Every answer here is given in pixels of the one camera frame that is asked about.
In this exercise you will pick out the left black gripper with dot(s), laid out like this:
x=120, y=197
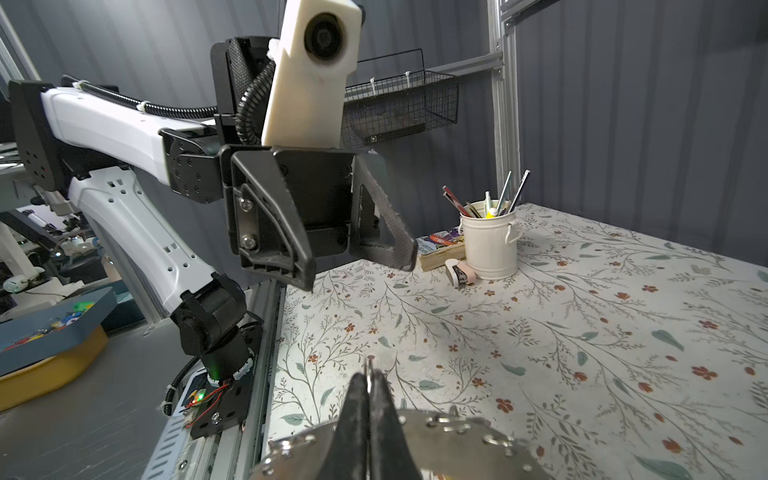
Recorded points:
x=287, y=208

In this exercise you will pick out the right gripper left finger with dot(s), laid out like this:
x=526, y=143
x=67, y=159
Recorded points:
x=348, y=454

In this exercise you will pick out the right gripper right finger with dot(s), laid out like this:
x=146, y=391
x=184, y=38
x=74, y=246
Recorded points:
x=389, y=455

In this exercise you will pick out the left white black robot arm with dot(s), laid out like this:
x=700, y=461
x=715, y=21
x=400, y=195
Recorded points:
x=87, y=143

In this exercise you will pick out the colourful paperback book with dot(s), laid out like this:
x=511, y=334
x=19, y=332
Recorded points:
x=435, y=249

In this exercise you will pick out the white pen cup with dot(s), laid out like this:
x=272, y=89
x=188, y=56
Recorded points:
x=491, y=248

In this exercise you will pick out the blue yellow tray outside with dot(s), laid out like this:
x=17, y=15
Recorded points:
x=43, y=351

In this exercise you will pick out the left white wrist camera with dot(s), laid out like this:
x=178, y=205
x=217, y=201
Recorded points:
x=317, y=50

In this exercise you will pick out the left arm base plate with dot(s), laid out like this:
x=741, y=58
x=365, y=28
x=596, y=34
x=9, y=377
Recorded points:
x=225, y=396

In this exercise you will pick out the black wire mesh basket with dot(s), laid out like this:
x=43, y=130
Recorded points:
x=394, y=95

